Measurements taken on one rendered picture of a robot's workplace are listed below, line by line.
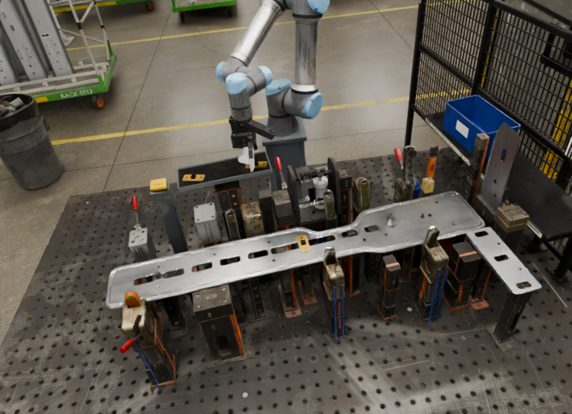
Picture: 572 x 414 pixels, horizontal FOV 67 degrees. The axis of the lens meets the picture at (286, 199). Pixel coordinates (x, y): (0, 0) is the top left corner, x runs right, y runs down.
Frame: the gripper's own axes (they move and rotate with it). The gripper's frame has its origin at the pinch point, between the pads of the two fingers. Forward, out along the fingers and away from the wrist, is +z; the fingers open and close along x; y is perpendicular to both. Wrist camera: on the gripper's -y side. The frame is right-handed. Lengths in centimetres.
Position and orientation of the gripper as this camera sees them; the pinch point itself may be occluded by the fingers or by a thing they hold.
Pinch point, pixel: (255, 160)
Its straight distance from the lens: 171.6
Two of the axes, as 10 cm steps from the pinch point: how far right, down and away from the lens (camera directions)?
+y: -9.9, 0.4, 0.9
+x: -0.5, 6.5, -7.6
